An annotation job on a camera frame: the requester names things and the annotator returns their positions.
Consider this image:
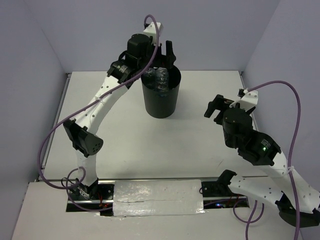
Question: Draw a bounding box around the black plastic bin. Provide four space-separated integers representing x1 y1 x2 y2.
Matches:
141 66 181 119

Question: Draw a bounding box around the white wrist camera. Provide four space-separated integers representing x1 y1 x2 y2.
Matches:
229 89 259 112
142 22 164 46

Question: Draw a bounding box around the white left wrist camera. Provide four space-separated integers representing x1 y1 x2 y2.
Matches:
142 22 164 46

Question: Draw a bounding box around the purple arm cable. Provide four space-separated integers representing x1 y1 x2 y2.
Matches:
232 80 301 240
37 14 161 213

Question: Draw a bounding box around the crushed clear plastic bottle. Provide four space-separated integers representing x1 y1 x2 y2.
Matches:
155 67 169 92

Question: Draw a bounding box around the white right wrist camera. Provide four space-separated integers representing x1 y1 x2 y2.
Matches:
229 89 259 112

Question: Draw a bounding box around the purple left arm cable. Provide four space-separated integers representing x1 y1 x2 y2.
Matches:
37 14 161 213

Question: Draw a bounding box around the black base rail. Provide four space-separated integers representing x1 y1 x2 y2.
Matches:
66 179 249 216

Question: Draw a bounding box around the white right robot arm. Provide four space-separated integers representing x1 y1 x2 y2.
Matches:
204 94 320 228

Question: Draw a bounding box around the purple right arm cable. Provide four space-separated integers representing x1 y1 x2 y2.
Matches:
232 80 301 240

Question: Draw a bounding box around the labelled bottle white cap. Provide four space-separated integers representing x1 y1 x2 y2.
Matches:
157 90 171 98

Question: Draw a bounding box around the clear bottle blue cap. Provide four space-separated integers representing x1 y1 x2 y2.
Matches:
141 67 156 89

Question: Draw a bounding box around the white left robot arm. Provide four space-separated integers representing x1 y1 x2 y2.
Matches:
63 33 177 200

